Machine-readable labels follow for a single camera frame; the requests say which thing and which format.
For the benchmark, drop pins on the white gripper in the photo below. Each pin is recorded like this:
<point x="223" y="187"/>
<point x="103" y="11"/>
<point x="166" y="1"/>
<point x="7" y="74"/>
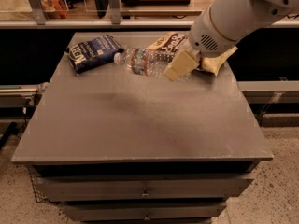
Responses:
<point x="206" y="36"/>

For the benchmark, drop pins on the clear plastic water bottle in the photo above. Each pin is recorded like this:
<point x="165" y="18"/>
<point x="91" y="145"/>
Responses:
<point x="144" y="62"/>

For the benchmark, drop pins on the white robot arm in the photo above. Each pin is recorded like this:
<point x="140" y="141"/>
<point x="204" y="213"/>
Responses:
<point x="257" y="14"/>

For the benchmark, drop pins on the brown and cream snack bag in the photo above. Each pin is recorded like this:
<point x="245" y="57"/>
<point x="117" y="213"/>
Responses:
<point x="173" y="42"/>

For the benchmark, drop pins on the blue chip bag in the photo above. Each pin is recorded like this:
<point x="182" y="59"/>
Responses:
<point x="87" y="55"/>

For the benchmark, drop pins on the orange bag behind glass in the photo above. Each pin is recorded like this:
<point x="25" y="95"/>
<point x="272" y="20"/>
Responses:
<point x="55" y="6"/>

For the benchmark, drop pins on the grey drawer cabinet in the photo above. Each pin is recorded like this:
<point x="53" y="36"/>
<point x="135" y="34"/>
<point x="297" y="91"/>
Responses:
<point x="109" y="122"/>

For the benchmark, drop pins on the lower grey drawer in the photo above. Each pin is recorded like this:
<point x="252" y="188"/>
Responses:
<point x="143" y="211"/>

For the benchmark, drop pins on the grey drawer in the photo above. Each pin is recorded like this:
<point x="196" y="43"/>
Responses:
<point x="133" y="187"/>
<point x="143" y="211"/>

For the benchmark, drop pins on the upper grey drawer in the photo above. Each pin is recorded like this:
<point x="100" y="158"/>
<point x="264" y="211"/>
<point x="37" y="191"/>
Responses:
<point x="133" y="187"/>

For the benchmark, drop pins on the metal shelf rail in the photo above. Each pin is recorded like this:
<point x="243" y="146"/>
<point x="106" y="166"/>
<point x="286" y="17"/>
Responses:
<point x="139" y="23"/>

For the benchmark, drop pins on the wire mesh basket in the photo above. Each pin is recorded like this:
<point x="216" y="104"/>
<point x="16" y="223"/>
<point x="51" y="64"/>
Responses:
<point x="39" y="196"/>

